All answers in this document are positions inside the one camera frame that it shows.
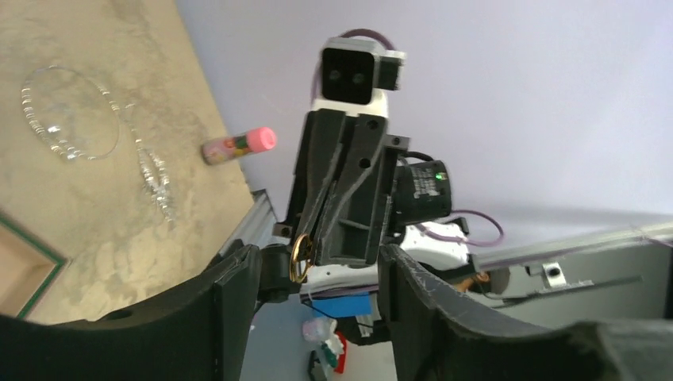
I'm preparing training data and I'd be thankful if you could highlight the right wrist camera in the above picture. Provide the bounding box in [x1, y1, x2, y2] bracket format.
[311, 37, 407, 118]

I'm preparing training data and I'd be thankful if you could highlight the green jewelry box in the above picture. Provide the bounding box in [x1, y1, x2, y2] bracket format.
[1, 212, 67, 319]

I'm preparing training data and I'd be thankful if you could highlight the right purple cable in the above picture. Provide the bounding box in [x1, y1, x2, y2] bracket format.
[310, 28, 506, 248]

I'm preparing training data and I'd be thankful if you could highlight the pink capped tube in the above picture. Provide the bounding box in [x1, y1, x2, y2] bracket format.
[201, 127, 277, 165]

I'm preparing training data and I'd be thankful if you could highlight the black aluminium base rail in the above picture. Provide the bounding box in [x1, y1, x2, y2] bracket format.
[217, 189, 673, 321]

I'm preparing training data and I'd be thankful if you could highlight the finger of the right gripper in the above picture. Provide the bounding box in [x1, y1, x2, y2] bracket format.
[287, 110, 348, 264]
[313, 117, 390, 266]

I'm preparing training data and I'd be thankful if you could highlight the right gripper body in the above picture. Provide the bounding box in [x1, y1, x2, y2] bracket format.
[275, 109, 409, 266]

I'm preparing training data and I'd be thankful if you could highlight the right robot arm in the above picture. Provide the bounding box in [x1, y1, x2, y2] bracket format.
[275, 109, 468, 298]

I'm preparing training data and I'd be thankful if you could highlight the silver bead bracelet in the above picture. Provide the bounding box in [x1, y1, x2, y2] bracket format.
[21, 65, 122, 163]

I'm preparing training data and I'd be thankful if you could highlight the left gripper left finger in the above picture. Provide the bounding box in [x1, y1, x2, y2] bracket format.
[1, 245, 262, 380]

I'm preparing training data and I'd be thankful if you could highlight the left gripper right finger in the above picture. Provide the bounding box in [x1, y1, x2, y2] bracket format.
[378, 244, 672, 380]

